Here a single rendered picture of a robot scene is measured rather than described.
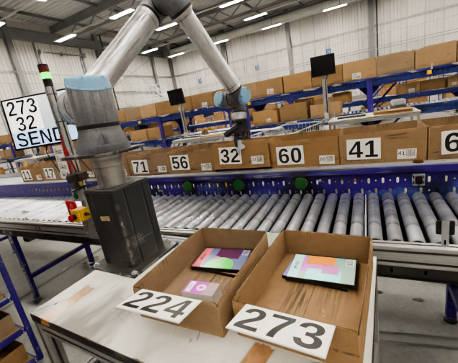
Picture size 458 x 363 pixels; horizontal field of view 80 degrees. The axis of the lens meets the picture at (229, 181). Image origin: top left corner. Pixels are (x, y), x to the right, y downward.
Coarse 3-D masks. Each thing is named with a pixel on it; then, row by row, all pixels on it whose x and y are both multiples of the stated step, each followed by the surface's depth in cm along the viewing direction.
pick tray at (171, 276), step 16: (192, 240) 105; (208, 240) 110; (224, 240) 107; (240, 240) 104; (256, 240) 100; (176, 256) 96; (192, 256) 104; (256, 256) 88; (160, 272) 88; (176, 272) 96; (192, 272) 96; (208, 272) 95; (240, 272) 77; (144, 288) 82; (160, 288) 88; (176, 288) 89; (224, 288) 85; (208, 304) 66; (224, 304) 68; (160, 320) 77; (192, 320) 71; (208, 320) 68; (224, 320) 68; (224, 336) 68
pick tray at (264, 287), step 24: (288, 240) 97; (312, 240) 92; (336, 240) 88; (360, 240) 84; (264, 264) 82; (288, 264) 92; (360, 264) 85; (240, 288) 69; (264, 288) 82; (288, 288) 80; (312, 288) 78; (360, 288) 75; (288, 312) 71; (312, 312) 70; (336, 312) 69; (360, 312) 67; (336, 336) 54; (360, 336) 52; (336, 360) 56; (360, 360) 53
